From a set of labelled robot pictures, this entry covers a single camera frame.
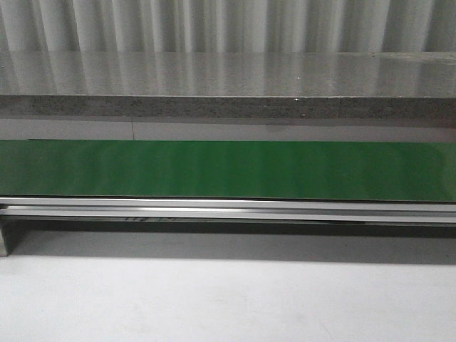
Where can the aluminium conveyor frame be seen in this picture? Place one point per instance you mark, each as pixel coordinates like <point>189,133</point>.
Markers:
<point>229,229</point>

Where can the grey granite ledge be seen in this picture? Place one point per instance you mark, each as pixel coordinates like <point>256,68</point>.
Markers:
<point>378,87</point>

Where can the green conveyor belt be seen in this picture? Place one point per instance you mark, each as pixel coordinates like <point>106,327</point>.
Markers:
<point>382,171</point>

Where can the white pleated curtain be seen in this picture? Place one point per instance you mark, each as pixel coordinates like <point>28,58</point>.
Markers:
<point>228,26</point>

